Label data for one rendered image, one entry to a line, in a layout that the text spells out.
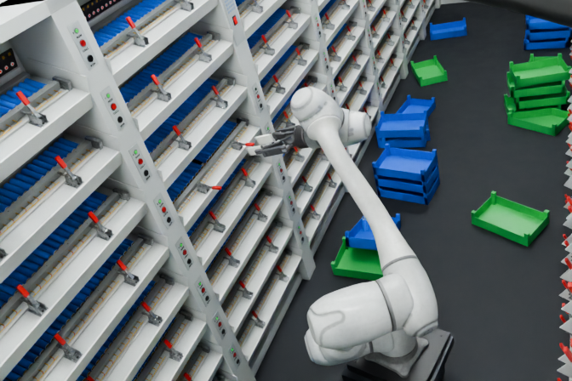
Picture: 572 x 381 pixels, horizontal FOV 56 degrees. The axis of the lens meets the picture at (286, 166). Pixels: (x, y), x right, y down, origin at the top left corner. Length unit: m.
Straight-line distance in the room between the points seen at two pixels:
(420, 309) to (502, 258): 1.43
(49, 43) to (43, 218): 0.44
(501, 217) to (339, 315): 1.75
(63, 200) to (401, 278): 0.87
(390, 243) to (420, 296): 0.16
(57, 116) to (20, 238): 0.31
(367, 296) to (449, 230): 1.60
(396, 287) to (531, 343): 1.17
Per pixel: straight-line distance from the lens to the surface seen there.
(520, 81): 3.56
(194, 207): 1.89
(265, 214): 2.35
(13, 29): 1.39
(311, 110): 1.48
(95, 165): 1.56
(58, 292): 1.52
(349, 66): 3.37
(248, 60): 2.15
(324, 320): 1.36
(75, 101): 1.49
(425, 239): 2.87
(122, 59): 1.64
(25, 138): 1.41
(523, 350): 2.45
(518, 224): 2.94
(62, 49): 1.50
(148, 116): 1.71
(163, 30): 1.78
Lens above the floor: 1.99
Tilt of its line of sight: 33 degrees down
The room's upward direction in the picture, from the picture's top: 17 degrees counter-clockwise
